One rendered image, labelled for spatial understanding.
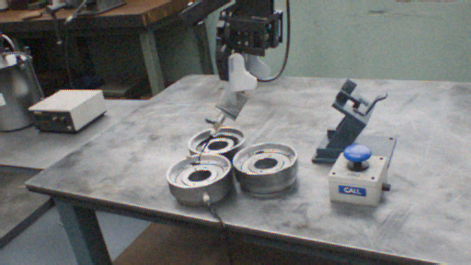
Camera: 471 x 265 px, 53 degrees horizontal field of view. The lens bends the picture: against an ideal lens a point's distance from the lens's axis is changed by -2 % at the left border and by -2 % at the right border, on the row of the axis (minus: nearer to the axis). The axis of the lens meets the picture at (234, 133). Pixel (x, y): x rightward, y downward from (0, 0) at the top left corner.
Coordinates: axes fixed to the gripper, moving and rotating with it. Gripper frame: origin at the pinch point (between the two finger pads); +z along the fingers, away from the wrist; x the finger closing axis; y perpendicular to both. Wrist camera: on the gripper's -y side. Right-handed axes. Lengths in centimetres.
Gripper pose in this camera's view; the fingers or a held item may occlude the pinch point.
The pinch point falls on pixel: (235, 92)
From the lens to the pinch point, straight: 80.5
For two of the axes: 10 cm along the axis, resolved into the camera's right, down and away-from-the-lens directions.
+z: 0.4, 8.7, 4.9
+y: 8.8, 2.0, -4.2
